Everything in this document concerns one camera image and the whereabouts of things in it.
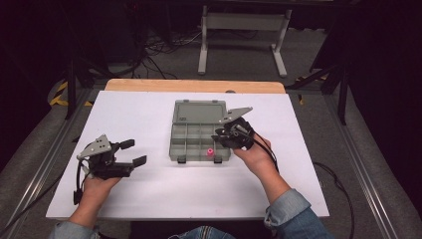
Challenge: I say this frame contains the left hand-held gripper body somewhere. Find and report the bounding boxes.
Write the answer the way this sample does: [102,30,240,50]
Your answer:
[76,133,134,180]

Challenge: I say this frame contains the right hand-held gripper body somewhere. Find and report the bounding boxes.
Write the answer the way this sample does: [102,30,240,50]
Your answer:
[218,106,257,151]

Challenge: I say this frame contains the clear grey plastic compartment box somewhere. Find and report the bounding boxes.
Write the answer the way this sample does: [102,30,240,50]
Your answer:
[168,99,234,164]

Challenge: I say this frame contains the person's left hand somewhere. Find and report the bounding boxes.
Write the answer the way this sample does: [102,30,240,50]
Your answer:
[81,176,122,204]

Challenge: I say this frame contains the person's right hand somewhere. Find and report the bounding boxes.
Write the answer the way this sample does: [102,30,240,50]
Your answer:
[233,133,280,182]

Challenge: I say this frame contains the white board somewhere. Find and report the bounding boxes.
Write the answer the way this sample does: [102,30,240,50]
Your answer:
[45,90,330,222]

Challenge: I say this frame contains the black tripod stand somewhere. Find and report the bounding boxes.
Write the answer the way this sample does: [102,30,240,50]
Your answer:
[63,54,112,121]
[285,61,350,126]

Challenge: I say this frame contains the person's blue jeans legs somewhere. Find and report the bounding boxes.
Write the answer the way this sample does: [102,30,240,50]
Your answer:
[168,225,237,239]

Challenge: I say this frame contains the left hand-held gripper cable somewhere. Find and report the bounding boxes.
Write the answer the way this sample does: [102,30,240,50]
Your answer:
[0,159,88,237]

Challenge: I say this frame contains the hand-held gripper cable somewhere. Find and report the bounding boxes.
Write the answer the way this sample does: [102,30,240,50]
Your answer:
[251,130,356,239]
[0,159,88,237]

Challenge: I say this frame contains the aluminium rail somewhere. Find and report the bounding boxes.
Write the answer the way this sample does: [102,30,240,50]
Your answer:
[0,88,98,239]
[321,95,401,239]

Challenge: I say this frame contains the black floor cables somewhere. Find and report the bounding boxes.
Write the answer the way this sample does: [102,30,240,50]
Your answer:
[108,28,260,81]

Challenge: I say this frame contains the white metal stand frame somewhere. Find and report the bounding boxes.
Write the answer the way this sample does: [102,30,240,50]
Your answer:
[197,4,294,80]

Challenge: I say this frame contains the right hand-held gripper cable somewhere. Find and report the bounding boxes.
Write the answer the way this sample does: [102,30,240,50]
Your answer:
[251,130,356,239]

